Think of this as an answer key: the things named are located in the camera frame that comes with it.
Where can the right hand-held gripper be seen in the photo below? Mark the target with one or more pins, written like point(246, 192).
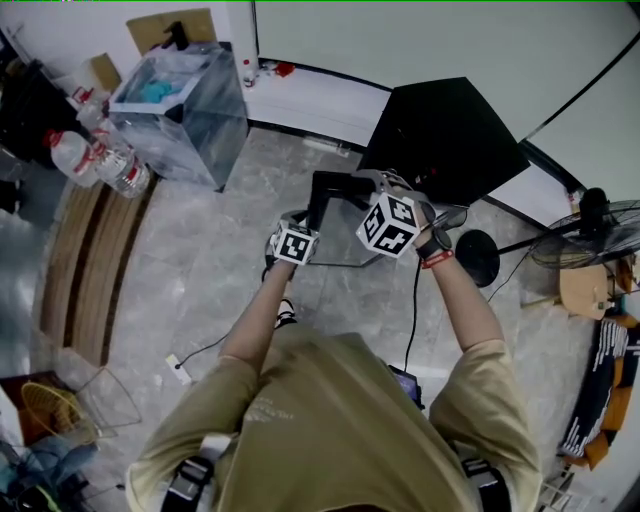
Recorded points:
point(390, 227)

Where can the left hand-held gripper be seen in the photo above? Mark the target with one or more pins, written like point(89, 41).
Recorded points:
point(295, 242)

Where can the black mini fridge cabinet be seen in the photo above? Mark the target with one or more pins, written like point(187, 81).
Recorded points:
point(445, 125)

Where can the person's right forearm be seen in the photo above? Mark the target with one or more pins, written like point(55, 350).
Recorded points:
point(465, 310)

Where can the person's left forearm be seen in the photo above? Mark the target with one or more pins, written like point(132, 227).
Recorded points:
point(255, 320)

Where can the person's right hand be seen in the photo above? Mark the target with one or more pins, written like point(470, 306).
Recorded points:
point(427, 215)

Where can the red-labelled bottle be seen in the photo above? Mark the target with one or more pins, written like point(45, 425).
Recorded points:
point(425, 176)

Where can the black white shoe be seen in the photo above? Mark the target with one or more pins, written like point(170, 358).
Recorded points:
point(286, 312)

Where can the black wristwatch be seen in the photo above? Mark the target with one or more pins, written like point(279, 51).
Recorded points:
point(436, 245)

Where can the red wristband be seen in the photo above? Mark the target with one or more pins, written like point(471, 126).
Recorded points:
point(437, 259)

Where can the clear plastic storage bin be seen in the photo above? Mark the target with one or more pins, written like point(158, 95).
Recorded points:
point(200, 125)

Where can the small red object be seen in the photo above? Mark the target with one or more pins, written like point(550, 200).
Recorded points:
point(285, 69)

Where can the black standing fan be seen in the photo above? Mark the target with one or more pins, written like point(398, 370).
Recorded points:
point(477, 257)

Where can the small red-capped bottle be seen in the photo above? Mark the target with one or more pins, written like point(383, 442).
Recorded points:
point(249, 75)

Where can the large clear water bottle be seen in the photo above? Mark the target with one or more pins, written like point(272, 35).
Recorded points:
point(90, 107)
point(122, 165)
point(70, 157)

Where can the teal cloth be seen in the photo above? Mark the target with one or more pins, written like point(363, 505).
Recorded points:
point(156, 90)

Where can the white power strip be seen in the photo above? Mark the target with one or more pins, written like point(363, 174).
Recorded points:
point(178, 369)

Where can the black waist device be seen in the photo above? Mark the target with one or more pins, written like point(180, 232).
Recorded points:
point(406, 386)

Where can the wooden platform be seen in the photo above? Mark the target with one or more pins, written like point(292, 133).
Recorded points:
point(90, 270)

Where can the black faucet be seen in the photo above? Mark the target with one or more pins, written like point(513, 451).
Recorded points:
point(176, 36)

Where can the beige t-shirt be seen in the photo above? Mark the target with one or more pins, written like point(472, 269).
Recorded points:
point(340, 430)

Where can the small cardboard box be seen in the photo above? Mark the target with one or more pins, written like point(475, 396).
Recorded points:
point(102, 72)

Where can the cardboard sheet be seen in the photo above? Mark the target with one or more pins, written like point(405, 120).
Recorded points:
point(145, 27)

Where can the round wooden table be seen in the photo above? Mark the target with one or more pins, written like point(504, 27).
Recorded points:
point(582, 292)

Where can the black striped sofa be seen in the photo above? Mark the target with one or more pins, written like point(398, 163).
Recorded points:
point(610, 350)

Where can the blue-grey cloth heap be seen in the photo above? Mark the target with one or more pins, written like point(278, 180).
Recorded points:
point(60, 457)

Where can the orange cushion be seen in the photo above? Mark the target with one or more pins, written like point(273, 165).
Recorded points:
point(596, 450)
point(617, 410)

